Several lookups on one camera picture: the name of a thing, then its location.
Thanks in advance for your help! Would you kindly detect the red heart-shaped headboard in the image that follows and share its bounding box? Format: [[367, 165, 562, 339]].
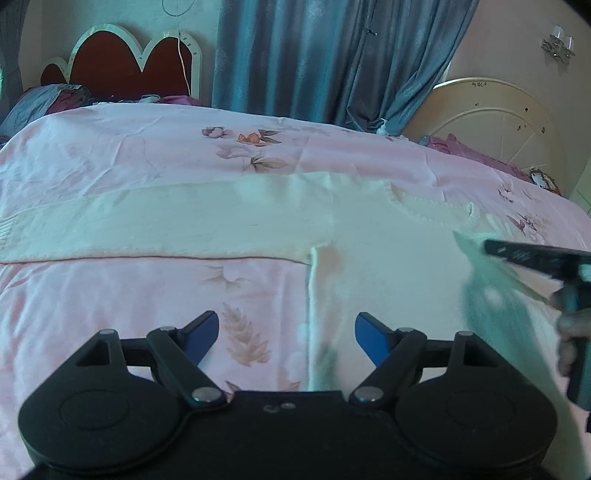
[[40, 24, 202, 100]]

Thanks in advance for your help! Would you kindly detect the white hanging cable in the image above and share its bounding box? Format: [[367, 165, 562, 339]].
[[160, 0, 198, 96]]

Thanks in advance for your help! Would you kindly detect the right hand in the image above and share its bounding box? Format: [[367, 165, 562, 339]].
[[556, 313, 577, 377]]

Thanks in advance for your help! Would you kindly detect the pink floral bed sheet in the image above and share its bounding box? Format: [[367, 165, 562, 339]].
[[1, 104, 590, 479]]

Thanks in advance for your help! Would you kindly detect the white knit sweater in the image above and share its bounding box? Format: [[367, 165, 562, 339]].
[[0, 172, 583, 480]]

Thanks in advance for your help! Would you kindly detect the wall lamp sconce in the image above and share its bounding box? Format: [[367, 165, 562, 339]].
[[541, 25, 575, 64]]

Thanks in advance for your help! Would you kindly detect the blue curtain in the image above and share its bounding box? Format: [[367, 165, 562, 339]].
[[211, 0, 478, 135]]

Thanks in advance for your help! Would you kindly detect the purple quilted blanket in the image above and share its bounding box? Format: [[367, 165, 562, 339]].
[[419, 134, 561, 196]]

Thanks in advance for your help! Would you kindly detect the cream round footboard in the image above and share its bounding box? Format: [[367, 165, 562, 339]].
[[403, 77, 566, 193]]

